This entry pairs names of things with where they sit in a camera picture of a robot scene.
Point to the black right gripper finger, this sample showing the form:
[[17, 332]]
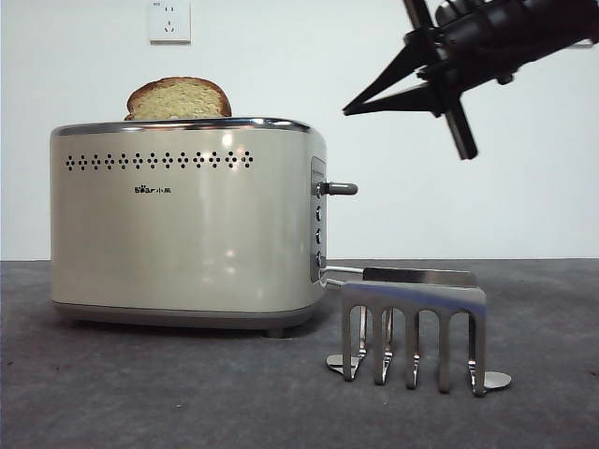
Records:
[[416, 100], [402, 70]]

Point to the slice of brown-crusted bread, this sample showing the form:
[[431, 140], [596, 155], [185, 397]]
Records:
[[180, 100]]

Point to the cream two-slot toaster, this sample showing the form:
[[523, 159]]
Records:
[[178, 243]]

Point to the grey toaster lever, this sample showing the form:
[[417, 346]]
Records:
[[342, 189]]

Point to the stainless steel toast rack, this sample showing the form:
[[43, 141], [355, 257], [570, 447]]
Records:
[[412, 297]]

